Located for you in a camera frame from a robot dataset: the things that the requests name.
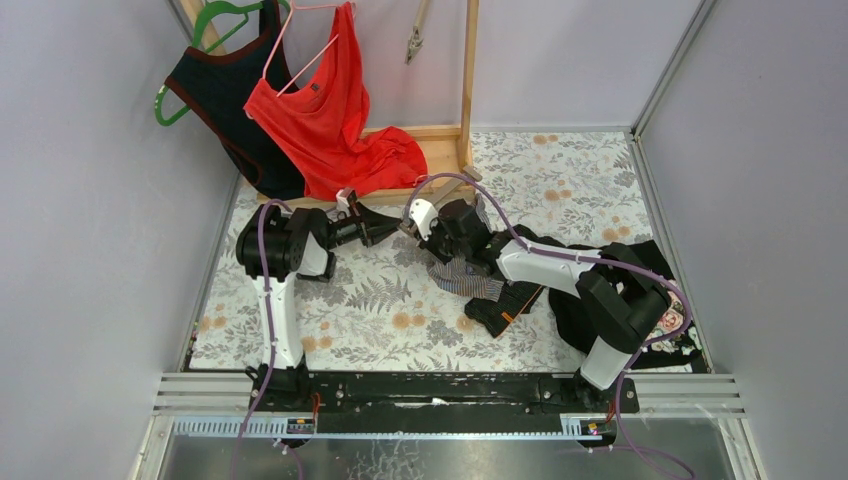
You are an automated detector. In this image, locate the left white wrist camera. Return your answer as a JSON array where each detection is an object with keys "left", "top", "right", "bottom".
[{"left": 336, "top": 187, "right": 358, "bottom": 214}]

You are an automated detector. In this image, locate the pink wire hanger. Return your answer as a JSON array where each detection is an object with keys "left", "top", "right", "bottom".
[{"left": 269, "top": 1, "right": 361, "bottom": 99}]

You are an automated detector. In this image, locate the floral patterned table mat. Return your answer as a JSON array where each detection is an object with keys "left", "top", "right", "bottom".
[{"left": 188, "top": 132, "right": 653, "bottom": 372}]

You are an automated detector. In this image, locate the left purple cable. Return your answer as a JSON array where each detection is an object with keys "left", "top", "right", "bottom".
[{"left": 228, "top": 199, "right": 296, "bottom": 480}]

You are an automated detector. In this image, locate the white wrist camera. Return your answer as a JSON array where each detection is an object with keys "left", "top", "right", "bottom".
[
  {"left": 408, "top": 198, "right": 438, "bottom": 241},
  {"left": 336, "top": 187, "right": 358, "bottom": 214}
]

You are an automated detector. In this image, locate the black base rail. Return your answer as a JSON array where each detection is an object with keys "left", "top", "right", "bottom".
[{"left": 246, "top": 366, "right": 640, "bottom": 435}]

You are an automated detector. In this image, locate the green plastic hanger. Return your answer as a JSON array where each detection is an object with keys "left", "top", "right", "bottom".
[{"left": 153, "top": 1, "right": 291, "bottom": 137}]

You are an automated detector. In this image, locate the black floral garment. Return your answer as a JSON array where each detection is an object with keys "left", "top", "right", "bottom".
[{"left": 548, "top": 240, "right": 703, "bottom": 370}]

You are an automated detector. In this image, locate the wooden clip hanger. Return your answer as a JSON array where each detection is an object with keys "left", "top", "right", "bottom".
[{"left": 398, "top": 165, "right": 482, "bottom": 239}]

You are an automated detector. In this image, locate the black underwear orange trim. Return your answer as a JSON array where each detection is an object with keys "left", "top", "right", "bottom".
[{"left": 464, "top": 231, "right": 544, "bottom": 338}]

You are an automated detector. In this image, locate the purple cable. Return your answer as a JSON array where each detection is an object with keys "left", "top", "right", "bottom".
[
  {"left": 228, "top": 199, "right": 296, "bottom": 480},
  {"left": 404, "top": 172, "right": 697, "bottom": 480}
]

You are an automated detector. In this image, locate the dark tank top red trim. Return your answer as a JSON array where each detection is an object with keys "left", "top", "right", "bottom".
[{"left": 164, "top": 1, "right": 305, "bottom": 200}]

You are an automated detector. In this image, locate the grey striped underwear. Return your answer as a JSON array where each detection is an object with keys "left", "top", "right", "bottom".
[{"left": 426, "top": 193, "right": 504, "bottom": 301}]

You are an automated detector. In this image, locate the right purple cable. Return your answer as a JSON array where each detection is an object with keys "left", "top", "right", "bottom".
[{"left": 404, "top": 172, "right": 697, "bottom": 480}]

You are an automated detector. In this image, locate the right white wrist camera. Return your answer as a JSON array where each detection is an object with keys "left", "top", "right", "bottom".
[{"left": 408, "top": 198, "right": 438, "bottom": 241}]

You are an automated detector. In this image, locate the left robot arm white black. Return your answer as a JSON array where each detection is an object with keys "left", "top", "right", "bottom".
[{"left": 235, "top": 201, "right": 401, "bottom": 371}]

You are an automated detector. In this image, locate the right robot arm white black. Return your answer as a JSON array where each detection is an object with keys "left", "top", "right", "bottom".
[{"left": 406, "top": 199, "right": 679, "bottom": 390}]

